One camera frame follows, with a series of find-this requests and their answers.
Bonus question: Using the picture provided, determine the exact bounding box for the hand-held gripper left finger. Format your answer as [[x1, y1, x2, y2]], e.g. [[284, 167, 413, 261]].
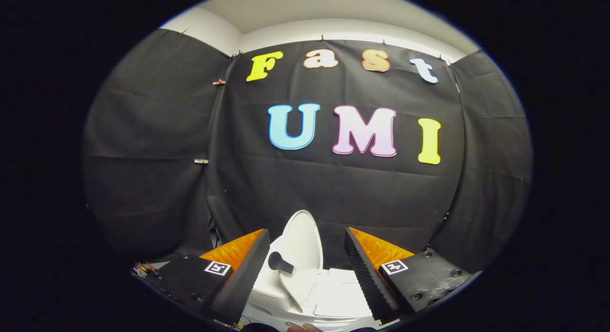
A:
[[138, 229, 271, 325]]

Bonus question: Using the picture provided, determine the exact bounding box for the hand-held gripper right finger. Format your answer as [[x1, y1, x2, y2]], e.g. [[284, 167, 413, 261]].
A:
[[344, 227, 472, 323]]

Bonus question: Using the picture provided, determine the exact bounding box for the black backdrop cloth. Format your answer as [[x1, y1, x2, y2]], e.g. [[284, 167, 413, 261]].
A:
[[82, 28, 533, 275]]

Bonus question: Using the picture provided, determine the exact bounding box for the white toilet seat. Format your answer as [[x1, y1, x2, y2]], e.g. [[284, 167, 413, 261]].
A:
[[305, 268, 372, 318]]

